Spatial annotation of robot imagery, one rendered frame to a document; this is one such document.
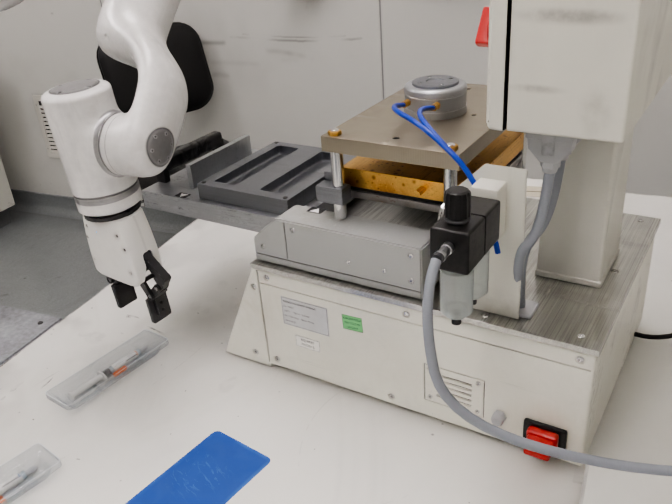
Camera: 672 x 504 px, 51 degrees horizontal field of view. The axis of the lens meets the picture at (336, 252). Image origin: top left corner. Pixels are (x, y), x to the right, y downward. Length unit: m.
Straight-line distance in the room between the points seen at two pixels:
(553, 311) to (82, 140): 0.59
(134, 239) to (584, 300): 0.56
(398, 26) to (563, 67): 1.87
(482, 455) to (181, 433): 0.39
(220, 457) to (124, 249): 0.29
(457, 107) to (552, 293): 0.25
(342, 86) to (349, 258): 1.82
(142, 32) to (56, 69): 2.51
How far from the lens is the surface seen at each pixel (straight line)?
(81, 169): 0.92
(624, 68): 0.68
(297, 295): 0.95
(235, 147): 1.19
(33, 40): 3.48
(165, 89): 0.88
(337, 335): 0.94
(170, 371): 1.10
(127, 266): 0.97
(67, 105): 0.90
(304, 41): 2.69
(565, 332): 0.81
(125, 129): 0.87
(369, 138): 0.84
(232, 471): 0.92
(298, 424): 0.96
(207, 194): 1.08
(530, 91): 0.71
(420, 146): 0.81
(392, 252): 0.84
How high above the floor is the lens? 1.38
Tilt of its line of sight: 28 degrees down
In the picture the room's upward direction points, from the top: 5 degrees counter-clockwise
